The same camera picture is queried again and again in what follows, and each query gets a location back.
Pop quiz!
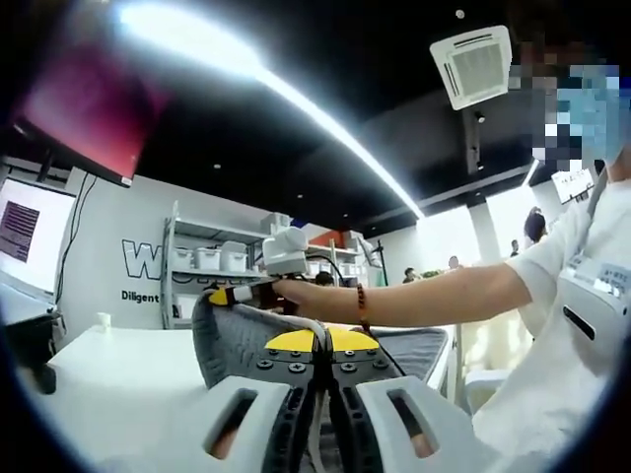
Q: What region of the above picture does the grey quilted towel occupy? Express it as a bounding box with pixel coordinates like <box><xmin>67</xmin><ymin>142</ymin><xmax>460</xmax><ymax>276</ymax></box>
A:
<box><xmin>190</xmin><ymin>290</ymin><xmax>450</xmax><ymax>473</ymax></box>

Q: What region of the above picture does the person's right hand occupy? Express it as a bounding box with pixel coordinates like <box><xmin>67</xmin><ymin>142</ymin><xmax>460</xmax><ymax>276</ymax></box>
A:
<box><xmin>255</xmin><ymin>278</ymin><xmax>361</xmax><ymax>319</ymax></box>

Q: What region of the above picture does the white chair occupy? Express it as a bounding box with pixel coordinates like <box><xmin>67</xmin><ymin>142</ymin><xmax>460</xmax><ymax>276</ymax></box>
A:
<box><xmin>462</xmin><ymin>369</ymin><xmax>512</xmax><ymax>415</ymax></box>

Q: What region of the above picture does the grey metal shelf rack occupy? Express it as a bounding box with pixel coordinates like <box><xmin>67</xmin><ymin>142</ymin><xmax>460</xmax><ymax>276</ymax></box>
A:
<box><xmin>160</xmin><ymin>201</ymin><xmax>386</xmax><ymax>329</ymax></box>

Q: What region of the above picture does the black tripod stand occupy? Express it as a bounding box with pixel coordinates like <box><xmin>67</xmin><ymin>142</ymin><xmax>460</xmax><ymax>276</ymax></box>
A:
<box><xmin>362</xmin><ymin>238</ymin><xmax>390</xmax><ymax>287</ymax></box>

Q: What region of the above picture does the black computer mouse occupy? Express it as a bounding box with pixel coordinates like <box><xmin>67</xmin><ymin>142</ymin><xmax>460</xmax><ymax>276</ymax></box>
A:
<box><xmin>32</xmin><ymin>364</ymin><xmax>58</xmax><ymax>395</ymax></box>

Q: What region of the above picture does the long curved ceiling light strip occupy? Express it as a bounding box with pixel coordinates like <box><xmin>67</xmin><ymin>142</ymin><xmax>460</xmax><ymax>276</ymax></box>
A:
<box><xmin>117</xmin><ymin>0</ymin><xmax>428</xmax><ymax>221</ymax></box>

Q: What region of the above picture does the white chest-worn device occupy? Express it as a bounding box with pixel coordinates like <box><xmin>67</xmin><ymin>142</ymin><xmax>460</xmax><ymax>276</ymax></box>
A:
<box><xmin>559</xmin><ymin>255</ymin><xmax>631</xmax><ymax>346</ymax></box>

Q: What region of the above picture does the hanging red screen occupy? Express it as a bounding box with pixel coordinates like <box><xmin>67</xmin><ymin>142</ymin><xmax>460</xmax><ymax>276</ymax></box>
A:
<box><xmin>12</xmin><ymin>43</ymin><xmax>172</xmax><ymax>188</ymax></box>

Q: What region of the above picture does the white ceiling air vent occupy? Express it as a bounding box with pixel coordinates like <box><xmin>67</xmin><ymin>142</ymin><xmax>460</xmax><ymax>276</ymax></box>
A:
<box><xmin>428</xmin><ymin>25</ymin><xmax>512</xmax><ymax>112</ymax></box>

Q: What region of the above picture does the beaded bracelet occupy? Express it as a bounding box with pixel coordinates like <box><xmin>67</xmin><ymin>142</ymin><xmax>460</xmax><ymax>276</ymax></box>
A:
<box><xmin>355</xmin><ymin>283</ymin><xmax>372</xmax><ymax>331</ymax></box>

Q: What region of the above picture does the grey neck strap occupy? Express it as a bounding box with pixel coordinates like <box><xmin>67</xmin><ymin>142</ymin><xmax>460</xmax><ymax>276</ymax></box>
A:
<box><xmin>584</xmin><ymin>157</ymin><xmax>612</xmax><ymax>218</ymax></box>

